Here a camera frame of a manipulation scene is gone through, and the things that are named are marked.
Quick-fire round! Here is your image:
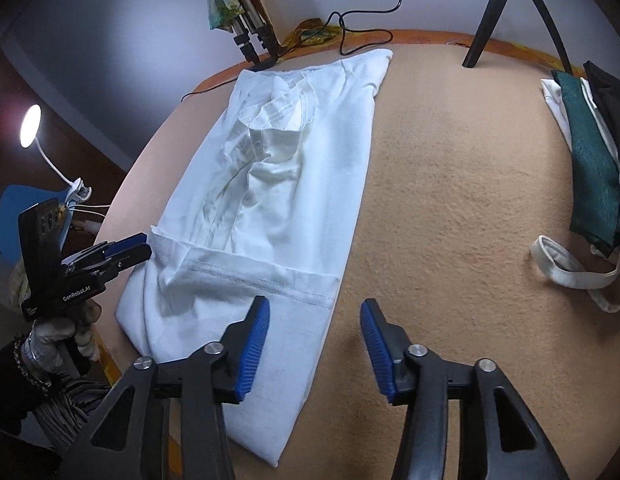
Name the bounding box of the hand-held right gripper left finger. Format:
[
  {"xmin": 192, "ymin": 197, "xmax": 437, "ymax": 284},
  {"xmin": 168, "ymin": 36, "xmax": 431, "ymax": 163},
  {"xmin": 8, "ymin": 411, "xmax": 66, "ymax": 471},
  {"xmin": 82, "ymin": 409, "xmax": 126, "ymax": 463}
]
[{"xmin": 65, "ymin": 296, "xmax": 271, "ymax": 480}]

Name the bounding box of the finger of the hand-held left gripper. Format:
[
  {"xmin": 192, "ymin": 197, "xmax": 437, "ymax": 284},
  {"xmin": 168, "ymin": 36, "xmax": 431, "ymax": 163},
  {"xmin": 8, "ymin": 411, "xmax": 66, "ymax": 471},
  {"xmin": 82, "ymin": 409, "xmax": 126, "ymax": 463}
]
[
  {"xmin": 62, "ymin": 232, "xmax": 147, "ymax": 267},
  {"xmin": 71, "ymin": 243, "xmax": 152, "ymax": 278}
]

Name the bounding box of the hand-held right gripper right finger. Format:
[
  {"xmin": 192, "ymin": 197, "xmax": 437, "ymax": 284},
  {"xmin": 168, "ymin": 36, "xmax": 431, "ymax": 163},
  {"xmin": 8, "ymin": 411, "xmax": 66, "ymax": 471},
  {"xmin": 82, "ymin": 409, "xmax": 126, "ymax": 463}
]
[{"xmin": 360, "ymin": 298, "xmax": 570, "ymax": 480}]

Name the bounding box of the white t-shirt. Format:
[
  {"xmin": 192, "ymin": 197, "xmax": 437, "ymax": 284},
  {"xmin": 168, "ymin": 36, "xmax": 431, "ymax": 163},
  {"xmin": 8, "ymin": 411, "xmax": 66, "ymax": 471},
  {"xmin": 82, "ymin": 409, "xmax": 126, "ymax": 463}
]
[{"xmin": 114, "ymin": 49, "xmax": 395, "ymax": 465}]

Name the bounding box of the person's left forearm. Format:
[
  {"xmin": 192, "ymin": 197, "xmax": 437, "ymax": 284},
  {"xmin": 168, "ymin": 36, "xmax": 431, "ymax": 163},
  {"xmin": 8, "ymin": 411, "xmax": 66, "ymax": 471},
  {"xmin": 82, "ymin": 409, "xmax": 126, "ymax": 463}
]
[{"xmin": 0, "ymin": 337, "xmax": 57, "ymax": 442}]

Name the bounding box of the person's left hand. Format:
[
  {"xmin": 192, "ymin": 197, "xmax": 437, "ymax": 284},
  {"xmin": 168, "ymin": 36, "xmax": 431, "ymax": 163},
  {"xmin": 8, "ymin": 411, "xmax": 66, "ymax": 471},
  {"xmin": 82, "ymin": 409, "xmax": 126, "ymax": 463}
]
[{"xmin": 20, "ymin": 300, "xmax": 104, "ymax": 374}]

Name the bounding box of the striped grey garment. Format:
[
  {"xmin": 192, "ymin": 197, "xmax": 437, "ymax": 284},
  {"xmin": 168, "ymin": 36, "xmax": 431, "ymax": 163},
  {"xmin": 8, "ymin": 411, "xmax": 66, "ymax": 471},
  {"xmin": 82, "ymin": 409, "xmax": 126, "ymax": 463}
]
[{"xmin": 32, "ymin": 377, "xmax": 124, "ymax": 462}]

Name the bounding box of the white clip desk lamp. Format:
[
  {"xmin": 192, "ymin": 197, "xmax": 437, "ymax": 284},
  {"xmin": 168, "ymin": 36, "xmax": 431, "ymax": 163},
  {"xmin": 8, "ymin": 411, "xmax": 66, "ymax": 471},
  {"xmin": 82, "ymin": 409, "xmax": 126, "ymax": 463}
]
[{"xmin": 19, "ymin": 104, "xmax": 114, "ymax": 227}]

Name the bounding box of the beige blanket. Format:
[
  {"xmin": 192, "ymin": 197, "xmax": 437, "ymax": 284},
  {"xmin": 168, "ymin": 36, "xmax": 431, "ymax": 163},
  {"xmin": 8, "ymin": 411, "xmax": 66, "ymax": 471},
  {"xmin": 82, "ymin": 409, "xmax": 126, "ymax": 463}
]
[{"xmin": 96, "ymin": 42, "xmax": 620, "ymax": 480}]

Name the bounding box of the white tote bag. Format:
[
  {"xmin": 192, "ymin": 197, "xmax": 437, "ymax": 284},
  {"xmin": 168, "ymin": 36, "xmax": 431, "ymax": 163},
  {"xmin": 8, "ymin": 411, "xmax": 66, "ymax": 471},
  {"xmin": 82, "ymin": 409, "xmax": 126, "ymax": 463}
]
[{"xmin": 531, "ymin": 77, "xmax": 620, "ymax": 314}]

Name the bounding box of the folded grey tripod stand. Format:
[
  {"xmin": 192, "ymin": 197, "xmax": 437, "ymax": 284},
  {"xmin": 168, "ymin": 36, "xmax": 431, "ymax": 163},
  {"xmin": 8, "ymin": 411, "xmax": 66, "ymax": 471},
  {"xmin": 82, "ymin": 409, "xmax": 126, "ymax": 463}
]
[{"xmin": 210, "ymin": 0, "xmax": 281, "ymax": 72}]

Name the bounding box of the yellow green cloth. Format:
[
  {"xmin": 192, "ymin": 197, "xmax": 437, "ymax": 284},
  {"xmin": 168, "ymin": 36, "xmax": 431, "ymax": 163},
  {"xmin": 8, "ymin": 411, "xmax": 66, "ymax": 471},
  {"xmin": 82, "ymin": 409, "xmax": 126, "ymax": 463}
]
[{"xmin": 282, "ymin": 18, "xmax": 341, "ymax": 49}]

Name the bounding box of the dark green cloth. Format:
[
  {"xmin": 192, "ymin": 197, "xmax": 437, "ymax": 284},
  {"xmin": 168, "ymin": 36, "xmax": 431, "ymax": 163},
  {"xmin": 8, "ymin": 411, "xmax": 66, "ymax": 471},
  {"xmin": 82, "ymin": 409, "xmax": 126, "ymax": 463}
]
[{"xmin": 552, "ymin": 68, "xmax": 620, "ymax": 257}]

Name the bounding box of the black cloth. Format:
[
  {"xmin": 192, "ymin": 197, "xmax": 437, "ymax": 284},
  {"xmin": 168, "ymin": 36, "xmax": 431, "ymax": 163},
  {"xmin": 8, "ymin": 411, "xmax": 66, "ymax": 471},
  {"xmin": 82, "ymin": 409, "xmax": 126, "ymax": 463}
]
[{"xmin": 583, "ymin": 60, "xmax": 620, "ymax": 162}]

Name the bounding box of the black mini tripod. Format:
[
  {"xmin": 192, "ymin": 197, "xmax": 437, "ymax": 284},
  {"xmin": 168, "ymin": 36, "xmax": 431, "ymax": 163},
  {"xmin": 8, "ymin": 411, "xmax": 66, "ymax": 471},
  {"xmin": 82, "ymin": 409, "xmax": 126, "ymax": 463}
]
[{"xmin": 462, "ymin": 0, "xmax": 573, "ymax": 76}]

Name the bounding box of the beaded bracelet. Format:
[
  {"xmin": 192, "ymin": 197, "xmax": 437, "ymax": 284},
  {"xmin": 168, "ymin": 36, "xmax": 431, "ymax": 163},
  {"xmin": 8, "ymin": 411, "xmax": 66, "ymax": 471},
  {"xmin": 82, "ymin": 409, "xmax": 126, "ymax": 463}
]
[{"xmin": 12, "ymin": 334, "xmax": 52, "ymax": 390}]

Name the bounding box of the black power cable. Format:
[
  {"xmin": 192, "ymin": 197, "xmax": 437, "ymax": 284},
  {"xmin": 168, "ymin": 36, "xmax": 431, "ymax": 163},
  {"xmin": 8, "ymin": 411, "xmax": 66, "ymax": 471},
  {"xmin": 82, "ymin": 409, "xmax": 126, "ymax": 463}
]
[{"xmin": 181, "ymin": 0, "xmax": 441, "ymax": 103}]

